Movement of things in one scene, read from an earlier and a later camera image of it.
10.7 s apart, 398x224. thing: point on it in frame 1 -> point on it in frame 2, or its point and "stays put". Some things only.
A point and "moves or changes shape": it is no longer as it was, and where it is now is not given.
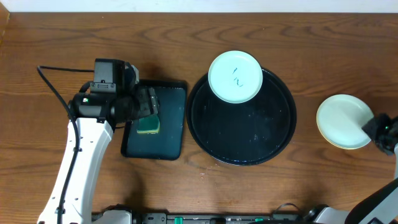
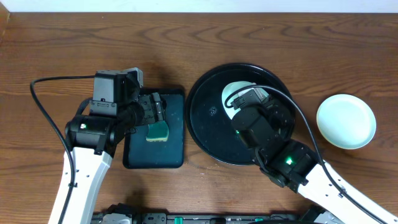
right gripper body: x=379 y=129 -> x=280 y=119
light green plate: x=340 y=120 stays put
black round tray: x=245 y=134 stays put
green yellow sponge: x=150 y=124 moves or changes shape
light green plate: x=235 y=76 -> x=231 y=112
